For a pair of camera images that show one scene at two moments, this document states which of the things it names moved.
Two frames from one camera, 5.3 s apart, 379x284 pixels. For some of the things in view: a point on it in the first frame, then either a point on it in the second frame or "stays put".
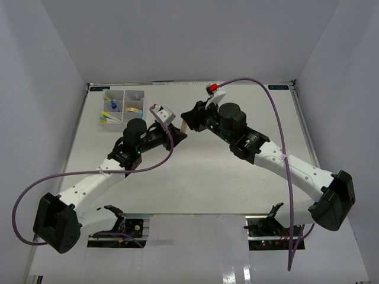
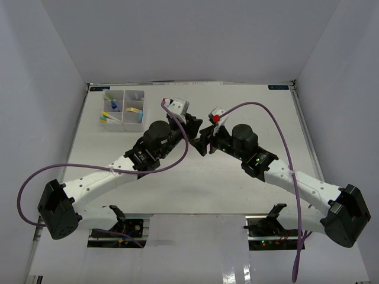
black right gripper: (195, 118) → (202, 142)
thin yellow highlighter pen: (108, 96) stays put
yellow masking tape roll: (132, 109) stays put
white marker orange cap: (103, 121) stays put
